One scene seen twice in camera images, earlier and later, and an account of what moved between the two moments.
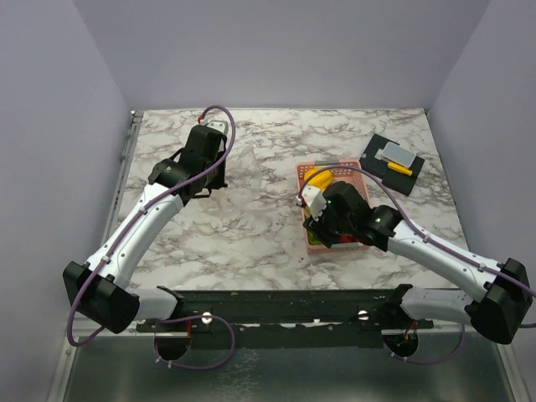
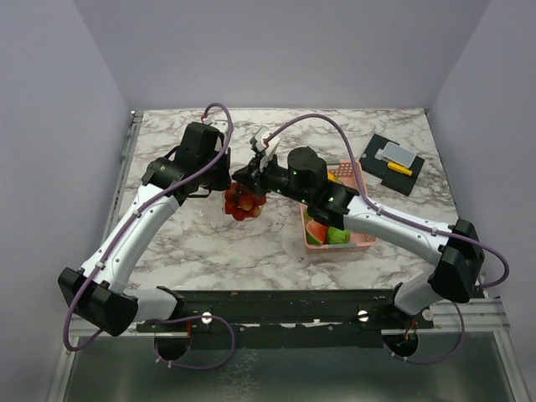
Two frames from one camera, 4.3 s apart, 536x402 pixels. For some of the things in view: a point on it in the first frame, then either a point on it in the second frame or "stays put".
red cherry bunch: x=348 y=239 -> x=242 y=205
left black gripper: x=219 y=182 stays put
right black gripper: x=318 y=229 -> x=252 y=177
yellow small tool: x=399 y=168 stays put
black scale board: x=400 y=181 stays put
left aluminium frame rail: x=130 y=146 stays put
